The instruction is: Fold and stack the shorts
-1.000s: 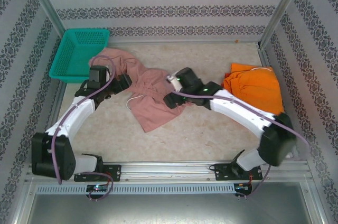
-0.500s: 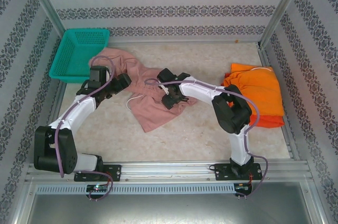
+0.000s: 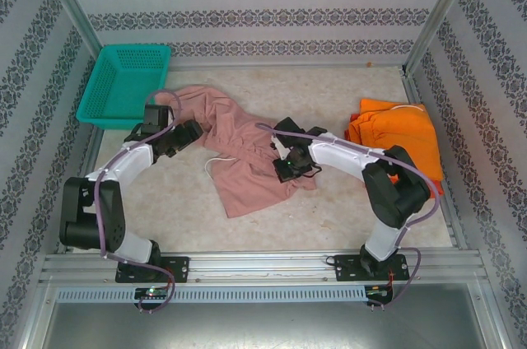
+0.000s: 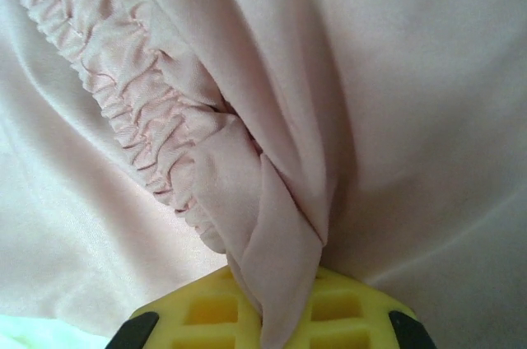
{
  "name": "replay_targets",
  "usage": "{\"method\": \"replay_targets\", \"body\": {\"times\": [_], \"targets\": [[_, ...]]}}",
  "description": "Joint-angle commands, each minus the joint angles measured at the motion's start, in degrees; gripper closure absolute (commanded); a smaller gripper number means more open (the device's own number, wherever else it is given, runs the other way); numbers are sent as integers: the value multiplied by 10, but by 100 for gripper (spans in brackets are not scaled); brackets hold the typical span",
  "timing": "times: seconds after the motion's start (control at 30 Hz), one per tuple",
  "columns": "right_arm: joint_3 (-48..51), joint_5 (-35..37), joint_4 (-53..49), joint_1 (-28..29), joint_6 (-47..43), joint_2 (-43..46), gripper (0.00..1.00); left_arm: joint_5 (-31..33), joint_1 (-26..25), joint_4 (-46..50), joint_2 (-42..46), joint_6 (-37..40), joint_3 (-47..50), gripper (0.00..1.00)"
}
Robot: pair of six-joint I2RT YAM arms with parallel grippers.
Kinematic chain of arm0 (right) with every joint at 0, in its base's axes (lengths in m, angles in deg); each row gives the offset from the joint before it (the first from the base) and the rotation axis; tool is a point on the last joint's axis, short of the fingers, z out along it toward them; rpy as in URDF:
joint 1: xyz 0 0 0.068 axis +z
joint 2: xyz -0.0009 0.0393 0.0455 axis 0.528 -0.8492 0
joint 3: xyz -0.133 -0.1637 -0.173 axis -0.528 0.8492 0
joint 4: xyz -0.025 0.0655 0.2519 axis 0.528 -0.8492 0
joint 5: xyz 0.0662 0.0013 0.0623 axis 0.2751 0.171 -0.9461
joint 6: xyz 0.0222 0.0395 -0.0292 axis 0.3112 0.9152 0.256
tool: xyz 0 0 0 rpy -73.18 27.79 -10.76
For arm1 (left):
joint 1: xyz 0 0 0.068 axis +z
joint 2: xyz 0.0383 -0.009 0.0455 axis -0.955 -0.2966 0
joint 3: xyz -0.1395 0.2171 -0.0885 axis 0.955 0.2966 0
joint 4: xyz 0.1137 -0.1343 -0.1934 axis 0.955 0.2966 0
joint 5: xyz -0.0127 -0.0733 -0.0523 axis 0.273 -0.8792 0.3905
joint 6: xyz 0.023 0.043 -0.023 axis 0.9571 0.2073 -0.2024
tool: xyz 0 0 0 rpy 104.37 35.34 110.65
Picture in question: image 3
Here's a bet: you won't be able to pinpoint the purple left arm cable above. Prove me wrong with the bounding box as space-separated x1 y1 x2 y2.
95 89 182 312

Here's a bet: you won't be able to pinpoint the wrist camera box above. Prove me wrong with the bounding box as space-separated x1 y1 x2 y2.
142 104 175 126
269 137 289 161

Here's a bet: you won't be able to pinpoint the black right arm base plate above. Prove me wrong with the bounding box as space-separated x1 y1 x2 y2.
333 253 411 283

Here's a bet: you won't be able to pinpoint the aluminium front rail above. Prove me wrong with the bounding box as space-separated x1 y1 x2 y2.
39 249 491 286

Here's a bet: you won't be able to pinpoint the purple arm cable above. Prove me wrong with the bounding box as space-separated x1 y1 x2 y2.
254 122 441 311
95 89 182 312

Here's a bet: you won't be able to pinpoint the slotted white cable duct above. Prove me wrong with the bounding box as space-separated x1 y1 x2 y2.
55 286 368 305

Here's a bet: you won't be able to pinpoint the orange shorts with drawstring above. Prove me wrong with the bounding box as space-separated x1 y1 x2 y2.
343 97 445 182

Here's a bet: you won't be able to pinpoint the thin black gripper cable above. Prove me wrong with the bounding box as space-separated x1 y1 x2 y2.
302 163 324 180

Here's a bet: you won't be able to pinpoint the teal plastic basket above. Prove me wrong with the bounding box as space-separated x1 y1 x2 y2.
76 44 172 131

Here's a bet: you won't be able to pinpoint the aluminium back rail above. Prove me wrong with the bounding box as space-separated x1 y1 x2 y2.
170 56 408 72

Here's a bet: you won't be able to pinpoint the pink shorts with drawstring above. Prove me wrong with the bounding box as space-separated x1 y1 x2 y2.
154 84 318 219

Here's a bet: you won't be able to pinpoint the red-orange shorts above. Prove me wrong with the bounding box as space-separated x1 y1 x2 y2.
343 126 445 198

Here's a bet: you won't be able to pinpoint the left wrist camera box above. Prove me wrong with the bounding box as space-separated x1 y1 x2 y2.
142 104 175 126

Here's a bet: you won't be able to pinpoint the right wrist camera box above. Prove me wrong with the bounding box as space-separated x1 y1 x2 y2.
269 137 289 161

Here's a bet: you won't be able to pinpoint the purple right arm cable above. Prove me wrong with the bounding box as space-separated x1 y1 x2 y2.
254 122 441 311

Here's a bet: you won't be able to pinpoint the aluminium frame post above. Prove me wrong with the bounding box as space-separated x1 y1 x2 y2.
32 0 104 62
401 0 483 77

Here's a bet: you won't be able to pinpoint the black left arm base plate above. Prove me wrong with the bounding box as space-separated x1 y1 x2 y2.
114 256 190 284

